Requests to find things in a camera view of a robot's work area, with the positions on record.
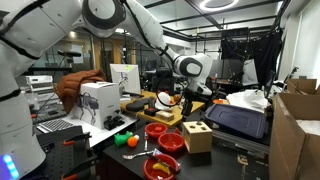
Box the dark blue bin lid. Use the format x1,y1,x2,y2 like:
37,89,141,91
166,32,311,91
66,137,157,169
204,103,269,140

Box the yellow toy banana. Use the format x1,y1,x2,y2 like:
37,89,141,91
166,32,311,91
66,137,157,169
152,162,172,176

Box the silver keyboard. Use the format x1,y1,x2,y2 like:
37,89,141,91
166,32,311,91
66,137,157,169
36,118,76,134

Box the open small cardboard box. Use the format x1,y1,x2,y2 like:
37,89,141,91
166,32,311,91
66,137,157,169
285,78,320,96

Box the black clamp orange tips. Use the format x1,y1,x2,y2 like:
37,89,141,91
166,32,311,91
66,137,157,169
61,154,99,180
63,132,93,147

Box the white desk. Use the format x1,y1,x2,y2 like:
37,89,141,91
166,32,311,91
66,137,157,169
36,111,138,148

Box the metal spoon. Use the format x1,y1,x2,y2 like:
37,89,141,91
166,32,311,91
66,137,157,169
122,150,156,161

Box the black game controller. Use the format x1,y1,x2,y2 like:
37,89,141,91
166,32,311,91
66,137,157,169
103,114,126,131

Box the black box red label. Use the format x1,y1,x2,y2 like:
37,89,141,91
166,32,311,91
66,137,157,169
143,106,160,117

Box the small tan cardboard box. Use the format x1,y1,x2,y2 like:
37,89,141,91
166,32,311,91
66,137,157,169
155,110,175,122

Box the orange toy ball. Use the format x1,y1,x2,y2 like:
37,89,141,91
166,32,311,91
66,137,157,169
126,135,139,148

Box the white blue toothpaste tube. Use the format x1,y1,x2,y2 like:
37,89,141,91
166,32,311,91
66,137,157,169
150,148,165,157

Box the black curtain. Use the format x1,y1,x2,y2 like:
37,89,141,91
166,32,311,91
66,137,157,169
220,28,284,89

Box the red plastic bowl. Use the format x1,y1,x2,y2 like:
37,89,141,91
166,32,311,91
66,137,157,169
145,122,169,139
143,153,181,180
157,132,185,154

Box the white paper sheets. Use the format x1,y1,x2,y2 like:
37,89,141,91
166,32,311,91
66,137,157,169
226,89,272,114

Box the white foam sheet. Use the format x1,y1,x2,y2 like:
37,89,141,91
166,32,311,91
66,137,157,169
295,119,320,136

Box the wooden desk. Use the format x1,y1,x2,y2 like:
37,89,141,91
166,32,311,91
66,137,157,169
119,89,206,129

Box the large cardboard box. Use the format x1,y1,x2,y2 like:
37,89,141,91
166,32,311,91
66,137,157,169
268,92,320,180

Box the metal fork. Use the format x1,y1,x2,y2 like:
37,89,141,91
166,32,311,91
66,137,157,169
143,131,149,152

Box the brown puffy jacket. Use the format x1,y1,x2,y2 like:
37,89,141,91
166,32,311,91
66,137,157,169
54,69,107,114

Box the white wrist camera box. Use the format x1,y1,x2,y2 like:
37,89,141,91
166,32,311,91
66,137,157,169
196,83,214,97

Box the green plastic toy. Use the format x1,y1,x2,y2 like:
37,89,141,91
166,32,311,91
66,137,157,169
113,130,134,148

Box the ring ceiling light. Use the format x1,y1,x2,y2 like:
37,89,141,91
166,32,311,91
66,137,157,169
198,0,240,13

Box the black office chair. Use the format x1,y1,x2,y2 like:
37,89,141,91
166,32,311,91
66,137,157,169
151,67,179,96

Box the white printer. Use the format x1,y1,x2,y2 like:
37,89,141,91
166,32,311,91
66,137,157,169
25,75,56,101

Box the wooden shape sorter box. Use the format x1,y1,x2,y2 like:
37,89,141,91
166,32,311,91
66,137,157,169
182,120,213,154

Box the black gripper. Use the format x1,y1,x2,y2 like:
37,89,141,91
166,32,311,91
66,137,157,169
181,88,196,123

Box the black oval case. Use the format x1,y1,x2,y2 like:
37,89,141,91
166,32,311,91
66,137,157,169
125,98,150,113

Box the white backed computer monitor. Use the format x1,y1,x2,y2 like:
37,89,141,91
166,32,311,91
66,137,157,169
109,63,142,96

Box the white box robot dog print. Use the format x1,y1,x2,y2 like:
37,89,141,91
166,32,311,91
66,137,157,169
71,81,122,130

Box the black mug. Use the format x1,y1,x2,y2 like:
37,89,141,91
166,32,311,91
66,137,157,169
148,96,157,109

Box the black camera on stand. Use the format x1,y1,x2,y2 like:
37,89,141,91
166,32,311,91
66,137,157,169
57,49,83,73

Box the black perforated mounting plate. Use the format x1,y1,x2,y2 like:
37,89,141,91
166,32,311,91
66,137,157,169
34,125,98,180

